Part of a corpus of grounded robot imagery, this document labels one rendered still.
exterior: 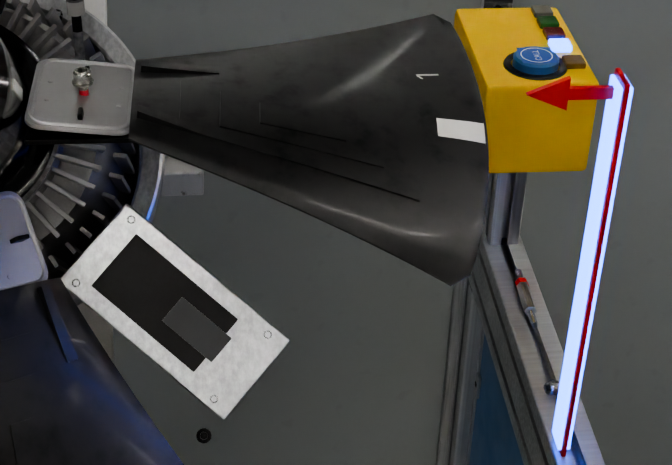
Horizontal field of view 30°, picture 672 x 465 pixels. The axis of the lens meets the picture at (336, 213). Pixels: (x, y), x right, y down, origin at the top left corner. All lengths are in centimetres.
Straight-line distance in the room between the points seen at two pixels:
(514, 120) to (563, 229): 71
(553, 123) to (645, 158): 66
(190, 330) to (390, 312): 97
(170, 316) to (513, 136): 38
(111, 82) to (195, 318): 17
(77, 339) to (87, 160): 15
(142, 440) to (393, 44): 31
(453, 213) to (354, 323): 106
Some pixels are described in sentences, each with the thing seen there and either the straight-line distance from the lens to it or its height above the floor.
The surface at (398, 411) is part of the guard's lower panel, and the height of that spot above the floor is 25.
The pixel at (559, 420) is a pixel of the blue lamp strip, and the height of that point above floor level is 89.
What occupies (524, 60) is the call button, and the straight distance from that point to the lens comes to 110.
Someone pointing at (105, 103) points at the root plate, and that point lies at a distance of 80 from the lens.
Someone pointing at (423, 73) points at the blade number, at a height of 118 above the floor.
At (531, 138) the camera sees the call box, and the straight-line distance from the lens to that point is 111.
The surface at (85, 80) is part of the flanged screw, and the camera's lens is 80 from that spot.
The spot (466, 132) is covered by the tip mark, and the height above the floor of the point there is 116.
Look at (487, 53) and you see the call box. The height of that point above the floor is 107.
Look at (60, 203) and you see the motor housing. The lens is 91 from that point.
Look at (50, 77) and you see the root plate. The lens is 83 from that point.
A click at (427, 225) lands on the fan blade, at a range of 76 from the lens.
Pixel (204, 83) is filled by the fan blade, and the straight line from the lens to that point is 82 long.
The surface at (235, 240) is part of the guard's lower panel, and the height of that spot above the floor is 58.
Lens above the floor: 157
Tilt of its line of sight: 34 degrees down
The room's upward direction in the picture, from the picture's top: 2 degrees clockwise
